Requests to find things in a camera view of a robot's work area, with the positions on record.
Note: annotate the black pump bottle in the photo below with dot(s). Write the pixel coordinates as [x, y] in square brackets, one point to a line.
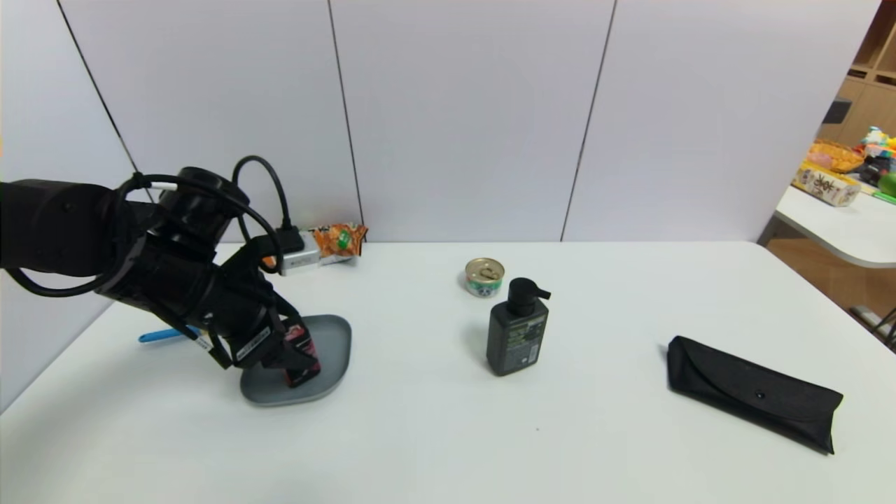
[516, 343]

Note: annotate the small tin can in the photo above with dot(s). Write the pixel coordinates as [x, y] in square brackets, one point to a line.
[484, 276]

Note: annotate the green object on side table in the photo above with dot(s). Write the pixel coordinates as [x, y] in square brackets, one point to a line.
[887, 185]

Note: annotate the black glasses case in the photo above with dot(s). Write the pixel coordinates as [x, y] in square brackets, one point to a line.
[749, 392]

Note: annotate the colourful toy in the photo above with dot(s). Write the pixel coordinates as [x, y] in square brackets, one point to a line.
[878, 143]

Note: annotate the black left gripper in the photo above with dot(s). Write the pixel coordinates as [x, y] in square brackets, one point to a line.
[255, 345]

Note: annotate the woven basket with snacks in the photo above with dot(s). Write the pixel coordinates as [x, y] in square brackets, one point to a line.
[833, 157]

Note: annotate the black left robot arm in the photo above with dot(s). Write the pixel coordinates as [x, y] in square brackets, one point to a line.
[63, 224]

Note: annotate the black object on side table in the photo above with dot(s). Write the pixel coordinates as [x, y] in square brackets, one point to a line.
[871, 170]

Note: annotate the orange snack bag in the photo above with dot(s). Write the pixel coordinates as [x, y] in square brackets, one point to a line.
[339, 240]

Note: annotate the grey plastic dish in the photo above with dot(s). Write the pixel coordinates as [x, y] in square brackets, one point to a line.
[334, 350]

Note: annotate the white side table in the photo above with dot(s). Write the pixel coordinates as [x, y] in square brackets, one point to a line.
[840, 231]

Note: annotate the printed carton box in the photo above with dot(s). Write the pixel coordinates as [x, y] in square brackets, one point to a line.
[824, 186]

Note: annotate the small black box pink print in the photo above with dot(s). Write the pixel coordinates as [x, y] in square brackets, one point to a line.
[302, 378]

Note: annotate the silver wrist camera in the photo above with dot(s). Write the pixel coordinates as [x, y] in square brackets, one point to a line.
[302, 260]

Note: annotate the chair base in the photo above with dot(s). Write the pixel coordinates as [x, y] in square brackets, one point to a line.
[878, 325]

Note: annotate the wooden shelf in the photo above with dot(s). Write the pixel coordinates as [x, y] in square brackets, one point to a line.
[864, 98]

